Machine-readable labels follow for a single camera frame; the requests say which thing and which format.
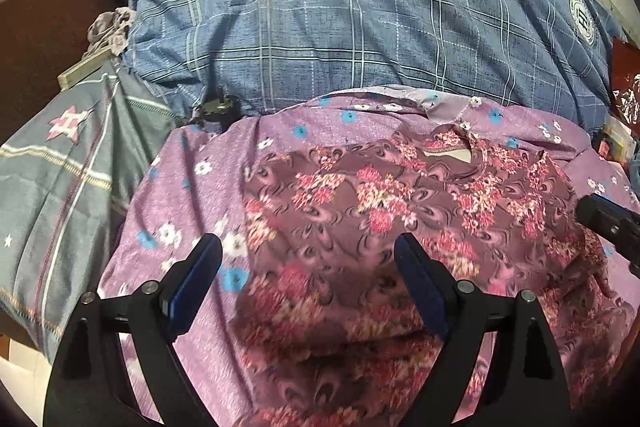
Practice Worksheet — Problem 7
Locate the maroon floral shirt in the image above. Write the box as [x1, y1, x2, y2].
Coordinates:
[235, 127, 621, 427]

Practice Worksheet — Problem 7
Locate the black power plug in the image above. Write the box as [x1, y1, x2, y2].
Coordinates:
[192, 89, 236, 130]

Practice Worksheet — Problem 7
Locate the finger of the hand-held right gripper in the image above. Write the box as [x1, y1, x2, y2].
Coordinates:
[575, 192, 640, 250]

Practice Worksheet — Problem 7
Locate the brown headboard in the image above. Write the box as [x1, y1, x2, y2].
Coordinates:
[0, 0, 132, 142]

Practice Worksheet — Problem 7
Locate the red plastic bag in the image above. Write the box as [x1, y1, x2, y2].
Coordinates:
[607, 39, 640, 124]

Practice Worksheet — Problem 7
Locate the white flat box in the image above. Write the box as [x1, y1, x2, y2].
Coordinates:
[57, 47, 118, 90]

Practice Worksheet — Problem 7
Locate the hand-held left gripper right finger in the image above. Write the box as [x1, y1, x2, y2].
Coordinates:
[393, 233, 572, 427]

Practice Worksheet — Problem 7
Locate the purple floral bed sheet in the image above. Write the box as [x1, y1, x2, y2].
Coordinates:
[97, 89, 640, 427]

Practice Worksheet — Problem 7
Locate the crumpled lilac cloth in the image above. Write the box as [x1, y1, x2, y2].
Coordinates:
[85, 7, 137, 58]

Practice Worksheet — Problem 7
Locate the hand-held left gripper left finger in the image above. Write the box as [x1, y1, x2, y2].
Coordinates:
[44, 234, 224, 427]

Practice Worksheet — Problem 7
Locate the blue plaid quilt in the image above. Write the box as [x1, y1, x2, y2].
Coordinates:
[122, 0, 616, 128]

